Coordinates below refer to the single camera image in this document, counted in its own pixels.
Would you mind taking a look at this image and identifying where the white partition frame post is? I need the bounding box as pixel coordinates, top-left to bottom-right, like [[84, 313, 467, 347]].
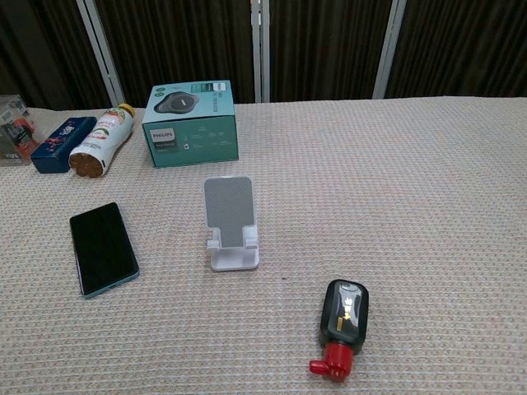
[[250, 0, 272, 103], [76, 0, 126, 106], [372, 0, 408, 100]]

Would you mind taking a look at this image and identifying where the white drink bottle yellow cap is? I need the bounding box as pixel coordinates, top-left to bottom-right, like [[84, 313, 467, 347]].
[[68, 104, 136, 179]]

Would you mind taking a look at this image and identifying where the black bottle with red cap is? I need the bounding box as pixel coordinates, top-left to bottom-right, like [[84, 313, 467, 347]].
[[309, 279, 371, 383]]

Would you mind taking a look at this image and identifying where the dark blue floral box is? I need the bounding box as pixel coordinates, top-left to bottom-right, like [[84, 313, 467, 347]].
[[30, 116, 99, 174]]

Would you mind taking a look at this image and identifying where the small clear packaged item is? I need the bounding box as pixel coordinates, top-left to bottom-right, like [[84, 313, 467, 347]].
[[0, 94, 35, 167]]

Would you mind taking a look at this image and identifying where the beige woven tablecloth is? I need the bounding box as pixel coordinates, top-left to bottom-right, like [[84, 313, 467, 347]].
[[0, 96, 527, 395]]

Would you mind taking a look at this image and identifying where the white phone stand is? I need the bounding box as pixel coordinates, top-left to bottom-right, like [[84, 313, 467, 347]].
[[203, 176, 260, 272]]

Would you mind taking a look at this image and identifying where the black smartphone with teal edge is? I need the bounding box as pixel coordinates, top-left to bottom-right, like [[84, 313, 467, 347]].
[[68, 202, 141, 300]]

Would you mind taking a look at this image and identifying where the teal Philips product box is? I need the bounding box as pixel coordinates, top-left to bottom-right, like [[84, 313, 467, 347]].
[[141, 79, 240, 170]]

